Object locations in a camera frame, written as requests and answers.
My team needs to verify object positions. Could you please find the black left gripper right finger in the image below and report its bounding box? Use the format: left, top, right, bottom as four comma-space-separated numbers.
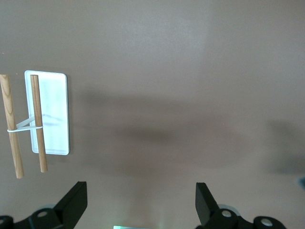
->
195, 182, 285, 229

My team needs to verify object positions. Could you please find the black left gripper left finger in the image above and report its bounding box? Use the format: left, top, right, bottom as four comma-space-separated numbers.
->
0, 181, 88, 229

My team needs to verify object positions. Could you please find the white rack with wooden bars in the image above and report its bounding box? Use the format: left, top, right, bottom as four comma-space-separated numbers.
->
0, 70, 71, 179

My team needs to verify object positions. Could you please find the brown table cover sheet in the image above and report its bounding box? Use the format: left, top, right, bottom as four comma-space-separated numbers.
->
0, 0, 305, 229

